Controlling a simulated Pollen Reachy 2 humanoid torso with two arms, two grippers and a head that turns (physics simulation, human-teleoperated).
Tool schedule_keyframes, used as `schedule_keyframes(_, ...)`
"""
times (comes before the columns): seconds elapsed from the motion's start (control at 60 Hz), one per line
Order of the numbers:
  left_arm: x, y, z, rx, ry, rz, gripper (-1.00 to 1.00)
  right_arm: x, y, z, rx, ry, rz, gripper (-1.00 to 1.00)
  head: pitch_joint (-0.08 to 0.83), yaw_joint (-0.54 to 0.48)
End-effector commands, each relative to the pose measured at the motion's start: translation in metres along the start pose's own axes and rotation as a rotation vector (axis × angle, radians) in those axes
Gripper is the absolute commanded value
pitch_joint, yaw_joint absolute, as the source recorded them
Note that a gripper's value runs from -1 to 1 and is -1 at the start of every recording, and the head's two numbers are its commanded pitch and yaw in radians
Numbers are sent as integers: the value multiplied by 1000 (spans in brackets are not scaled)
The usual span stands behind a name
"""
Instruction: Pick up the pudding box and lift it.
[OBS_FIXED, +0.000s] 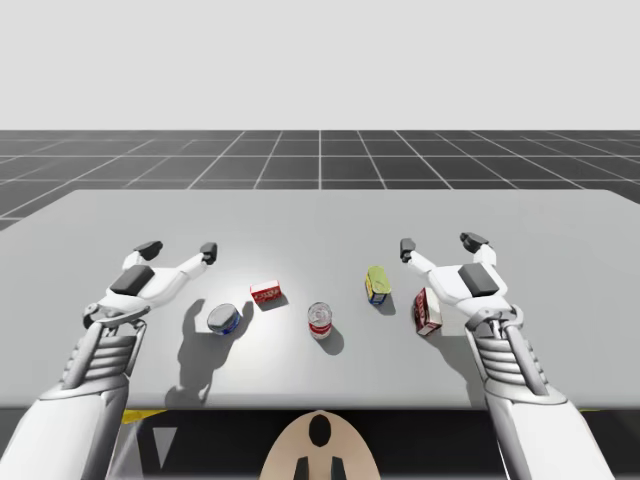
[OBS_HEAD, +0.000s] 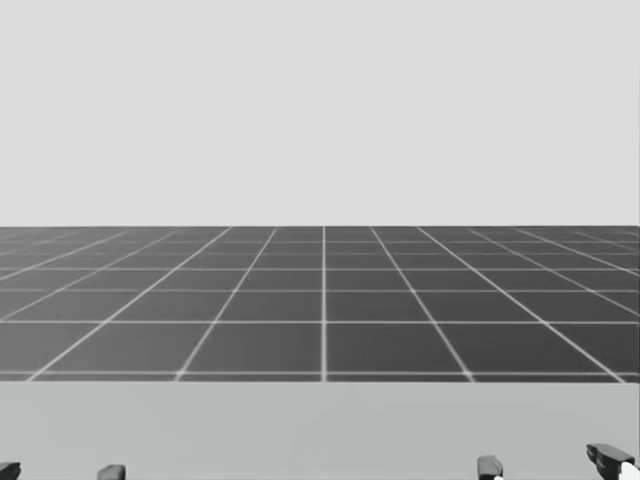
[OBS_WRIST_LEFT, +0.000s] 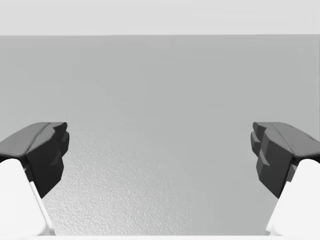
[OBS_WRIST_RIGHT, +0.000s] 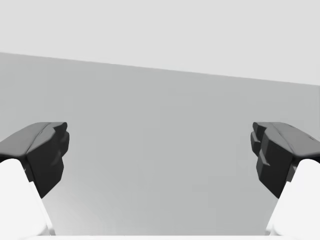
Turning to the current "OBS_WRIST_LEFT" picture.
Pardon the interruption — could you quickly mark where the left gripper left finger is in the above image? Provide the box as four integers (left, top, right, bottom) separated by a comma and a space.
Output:
0, 121, 71, 237

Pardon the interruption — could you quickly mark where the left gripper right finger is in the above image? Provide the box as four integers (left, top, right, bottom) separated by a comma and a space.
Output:
250, 121, 320, 237

